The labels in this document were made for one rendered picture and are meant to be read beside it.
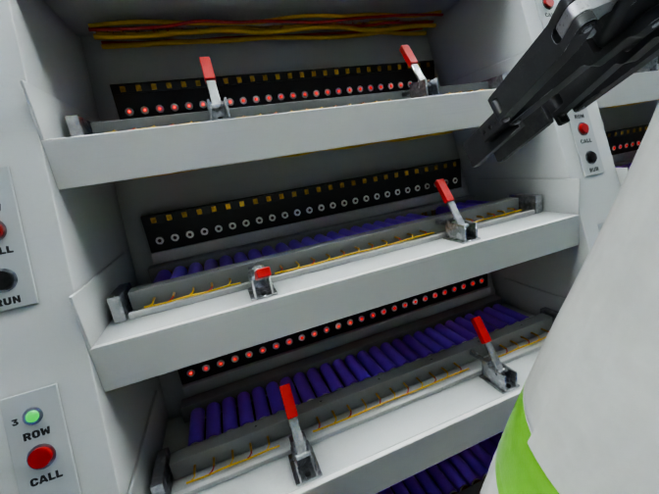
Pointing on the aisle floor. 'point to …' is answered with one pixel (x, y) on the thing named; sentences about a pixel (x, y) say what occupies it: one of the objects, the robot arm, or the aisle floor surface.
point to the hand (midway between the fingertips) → (503, 134)
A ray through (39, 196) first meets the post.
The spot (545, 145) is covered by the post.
